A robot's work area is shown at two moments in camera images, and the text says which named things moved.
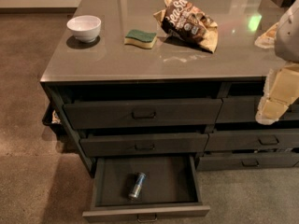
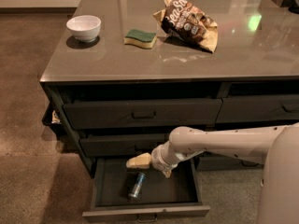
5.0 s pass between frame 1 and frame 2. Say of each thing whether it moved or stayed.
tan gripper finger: moved
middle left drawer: stayed
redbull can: stayed
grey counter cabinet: stayed
